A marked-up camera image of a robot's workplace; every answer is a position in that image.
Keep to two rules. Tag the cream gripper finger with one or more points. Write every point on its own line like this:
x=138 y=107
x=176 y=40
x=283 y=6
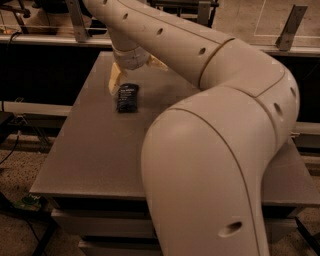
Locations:
x=155 y=63
x=116 y=74

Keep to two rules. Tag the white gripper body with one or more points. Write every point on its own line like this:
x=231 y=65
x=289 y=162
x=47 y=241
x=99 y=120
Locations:
x=132 y=62

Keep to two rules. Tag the dark blue rxbar wrapper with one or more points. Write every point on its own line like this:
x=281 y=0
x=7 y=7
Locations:
x=127 y=98

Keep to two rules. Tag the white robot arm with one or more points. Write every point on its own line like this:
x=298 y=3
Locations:
x=203 y=159

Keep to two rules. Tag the grey drawer cabinet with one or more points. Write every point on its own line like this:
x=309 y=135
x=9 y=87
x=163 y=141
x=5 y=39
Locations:
x=93 y=174

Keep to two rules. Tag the green packet on floor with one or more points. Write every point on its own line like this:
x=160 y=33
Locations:
x=30 y=203

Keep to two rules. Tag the grey metal bracket middle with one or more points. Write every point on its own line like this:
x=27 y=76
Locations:
x=203 y=12

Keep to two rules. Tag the grey metal bracket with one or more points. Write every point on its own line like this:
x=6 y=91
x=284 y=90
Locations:
x=203 y=12
x=286 y=38
x=80 y=32

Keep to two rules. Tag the grey metal bracket left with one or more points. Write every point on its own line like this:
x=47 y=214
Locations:
x=80 y=32

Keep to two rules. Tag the grey metal bracket right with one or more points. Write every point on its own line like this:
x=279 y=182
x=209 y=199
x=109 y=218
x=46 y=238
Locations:
x=286 y=38

